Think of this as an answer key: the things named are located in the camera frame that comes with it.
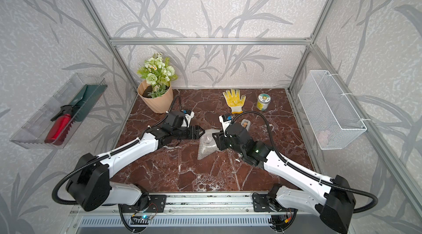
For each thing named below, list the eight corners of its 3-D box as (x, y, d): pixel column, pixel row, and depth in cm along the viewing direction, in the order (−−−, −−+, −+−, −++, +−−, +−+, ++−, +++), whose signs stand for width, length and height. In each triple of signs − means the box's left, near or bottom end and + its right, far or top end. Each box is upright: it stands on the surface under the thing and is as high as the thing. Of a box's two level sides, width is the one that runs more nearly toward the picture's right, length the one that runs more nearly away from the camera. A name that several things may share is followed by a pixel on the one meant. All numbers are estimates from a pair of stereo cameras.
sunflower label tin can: (257, 111, 110) (259, 103, 103) (255, 101, 115) (257, 93, 109) (269, 111, 110) (272, 103, 103) (266, 101, 115) (269, 93, 109)
